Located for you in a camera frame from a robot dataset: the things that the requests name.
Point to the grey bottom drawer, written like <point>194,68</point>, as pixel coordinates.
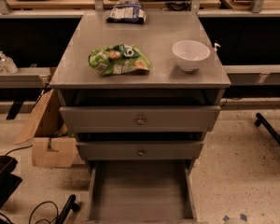
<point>141,192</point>

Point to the white pump dispenser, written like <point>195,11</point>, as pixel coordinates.
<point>216,48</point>

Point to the clear sanitizer bottle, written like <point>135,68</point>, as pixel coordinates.
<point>7,64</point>

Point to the grey drawer cabinet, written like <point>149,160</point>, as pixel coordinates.
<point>165,84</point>

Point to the grey top drawer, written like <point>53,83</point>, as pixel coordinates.
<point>139,119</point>

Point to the white bowl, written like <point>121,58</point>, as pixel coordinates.
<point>190,54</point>

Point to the cardboard box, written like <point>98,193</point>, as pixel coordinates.
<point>52,147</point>

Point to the black chair base leg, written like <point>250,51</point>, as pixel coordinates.
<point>262,121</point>

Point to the grey middle drawer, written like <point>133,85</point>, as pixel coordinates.
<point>139,150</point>

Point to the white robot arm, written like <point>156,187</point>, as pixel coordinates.
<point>235,221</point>

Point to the blue floor tape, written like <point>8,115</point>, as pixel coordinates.
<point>242,216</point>

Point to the black stand leg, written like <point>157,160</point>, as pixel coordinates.
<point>70,205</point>

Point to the grey drawer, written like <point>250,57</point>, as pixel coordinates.
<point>141,192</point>
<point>139,119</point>
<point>139,150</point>

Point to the blue white snack bag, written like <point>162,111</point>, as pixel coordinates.
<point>127,12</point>

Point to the green chip bag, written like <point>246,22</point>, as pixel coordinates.
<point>119,59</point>

